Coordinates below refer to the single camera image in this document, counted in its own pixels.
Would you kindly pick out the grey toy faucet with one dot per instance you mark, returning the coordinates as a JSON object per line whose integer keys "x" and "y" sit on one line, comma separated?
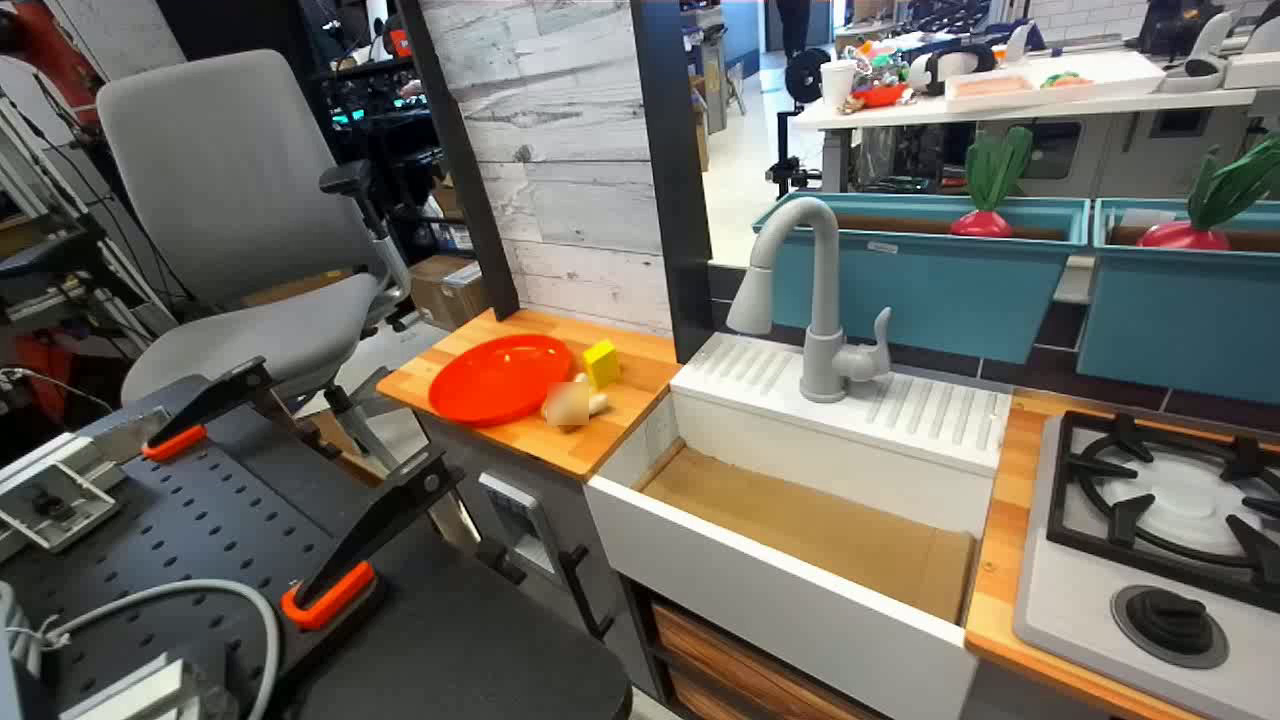
{"x": 835, "y": 364}

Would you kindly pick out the wooden toy kitchen counter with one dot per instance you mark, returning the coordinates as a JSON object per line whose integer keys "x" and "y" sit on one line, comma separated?
{"x": 646, "y": 371}

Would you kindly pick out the yellow toy block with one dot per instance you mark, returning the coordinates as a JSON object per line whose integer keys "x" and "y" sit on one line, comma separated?
{"x": 603, "y": 360}

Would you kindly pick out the cream toy food piece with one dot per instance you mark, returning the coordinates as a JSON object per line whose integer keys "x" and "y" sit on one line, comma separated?
{"x": 574, "y": 405}

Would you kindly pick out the orange plastic plate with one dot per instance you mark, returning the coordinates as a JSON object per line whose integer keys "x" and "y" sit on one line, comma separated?
{"x": 501, "y": 383}

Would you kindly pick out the cardboard box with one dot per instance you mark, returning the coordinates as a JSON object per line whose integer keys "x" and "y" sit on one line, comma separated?
{"x": 449, "y": 289}

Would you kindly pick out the white toy sink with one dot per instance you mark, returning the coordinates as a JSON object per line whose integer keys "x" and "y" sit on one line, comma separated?
{"x": 835, "y": 536}

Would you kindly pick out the left teal planter box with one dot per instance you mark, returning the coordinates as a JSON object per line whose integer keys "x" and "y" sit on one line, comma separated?
{"x": 899, "y": 250}

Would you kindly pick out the teal planter box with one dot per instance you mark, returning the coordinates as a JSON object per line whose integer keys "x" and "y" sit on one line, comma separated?
{"x": 1195, "y": 320}
{"x": 899, "y": 250}

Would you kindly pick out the grey office chair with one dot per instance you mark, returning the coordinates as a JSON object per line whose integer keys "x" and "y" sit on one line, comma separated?
{"x": 227, "y": 170}

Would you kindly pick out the left toy radish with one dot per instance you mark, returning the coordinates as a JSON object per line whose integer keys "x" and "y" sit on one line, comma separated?
{"x": 992, "y": 164}

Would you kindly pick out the toy radish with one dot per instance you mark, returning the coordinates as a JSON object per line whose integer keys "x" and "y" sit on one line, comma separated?
{"x": 1221, "y": 193}
{"x": 992, "y": 164}

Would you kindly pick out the white background table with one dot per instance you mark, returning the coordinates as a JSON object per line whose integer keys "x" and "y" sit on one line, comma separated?
{"x": 1139, "y": 129}

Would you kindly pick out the grey toy stove top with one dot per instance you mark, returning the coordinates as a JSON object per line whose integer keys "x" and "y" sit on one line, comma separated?
{"x": 1066, "y": 606}

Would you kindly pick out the right teal planter box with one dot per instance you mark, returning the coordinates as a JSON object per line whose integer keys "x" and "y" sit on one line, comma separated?
{"x": 1195, "y": 320}

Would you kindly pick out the black stove knob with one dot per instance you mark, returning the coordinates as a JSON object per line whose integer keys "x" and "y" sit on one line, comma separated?
{"x": 1170, "y": 626}

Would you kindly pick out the right toy radish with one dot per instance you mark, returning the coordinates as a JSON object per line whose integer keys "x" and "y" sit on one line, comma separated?
{"x": 1221, "y": 193}

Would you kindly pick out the black stove grate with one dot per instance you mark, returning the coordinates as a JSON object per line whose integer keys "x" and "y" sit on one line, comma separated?
{"x": 1170, "y": 500}

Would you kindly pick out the black vertical post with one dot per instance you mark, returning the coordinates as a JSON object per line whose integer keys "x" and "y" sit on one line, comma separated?
{"x": 674, "y": 170}

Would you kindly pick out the black clamp lower orange handle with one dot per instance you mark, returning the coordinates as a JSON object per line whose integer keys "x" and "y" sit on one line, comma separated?
{"x": 351, "y": 575}

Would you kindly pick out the black clamp orange handle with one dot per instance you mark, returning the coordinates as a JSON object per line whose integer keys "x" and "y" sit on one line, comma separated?
{"x": 351, "y": 575}
{"x": 190, "y": 426}

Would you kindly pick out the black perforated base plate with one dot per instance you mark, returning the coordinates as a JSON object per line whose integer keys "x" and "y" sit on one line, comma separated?
{"x": 124, "y": 522}

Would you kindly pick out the black clamp upper orange handle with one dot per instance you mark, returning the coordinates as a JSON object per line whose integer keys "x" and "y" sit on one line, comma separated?
{"x": 190, "y": 426}

